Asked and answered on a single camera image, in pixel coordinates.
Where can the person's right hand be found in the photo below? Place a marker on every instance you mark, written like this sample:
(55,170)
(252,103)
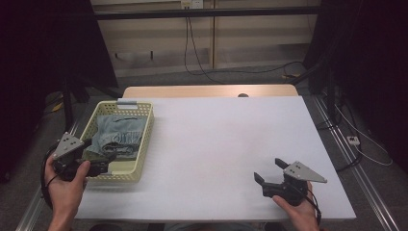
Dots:
(298,213)

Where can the black metal stand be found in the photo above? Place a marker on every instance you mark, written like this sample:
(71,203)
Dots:
(68,106)

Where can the white table mat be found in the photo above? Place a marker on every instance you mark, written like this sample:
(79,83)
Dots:
(224,160)

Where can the light blue jeans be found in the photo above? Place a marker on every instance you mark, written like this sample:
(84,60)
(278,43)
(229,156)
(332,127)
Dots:
(117,138)

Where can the person's left hand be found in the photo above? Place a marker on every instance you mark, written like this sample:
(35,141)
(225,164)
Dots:
(65,192)

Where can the pale yellow perforated plastic basket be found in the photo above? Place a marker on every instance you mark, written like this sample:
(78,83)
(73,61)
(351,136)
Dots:
(141,150)

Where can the black horizontal metal bar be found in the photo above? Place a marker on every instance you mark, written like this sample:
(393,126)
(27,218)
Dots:
(205,12)

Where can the black curtain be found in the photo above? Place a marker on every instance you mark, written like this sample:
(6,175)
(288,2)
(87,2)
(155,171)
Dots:
(38,80)
(372,73)

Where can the aluminium floor rail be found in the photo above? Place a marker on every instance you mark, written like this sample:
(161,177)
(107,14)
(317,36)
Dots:
(359,173)
(30,211)

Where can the white wall socket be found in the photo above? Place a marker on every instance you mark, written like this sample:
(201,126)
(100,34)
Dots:
(191,4)

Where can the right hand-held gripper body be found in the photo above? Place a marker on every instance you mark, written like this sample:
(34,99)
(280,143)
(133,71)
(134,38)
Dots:
(296,179)

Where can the white power strip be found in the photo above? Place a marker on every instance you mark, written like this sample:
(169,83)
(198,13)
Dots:
(353,140)

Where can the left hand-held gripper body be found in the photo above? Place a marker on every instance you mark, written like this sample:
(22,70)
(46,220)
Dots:
(69,154)

